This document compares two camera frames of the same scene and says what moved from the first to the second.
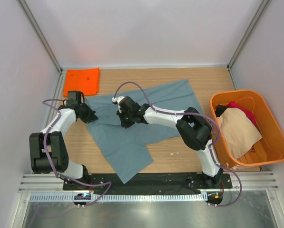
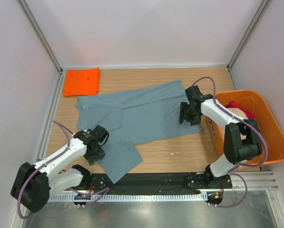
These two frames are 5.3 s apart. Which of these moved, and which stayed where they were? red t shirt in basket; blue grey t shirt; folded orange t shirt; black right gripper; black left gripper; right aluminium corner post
Moved: blue grey t shirt; black left gripper; black right gripper
Stayed: right aluminium corner post; red t shirt in basket; folded orange t shirt
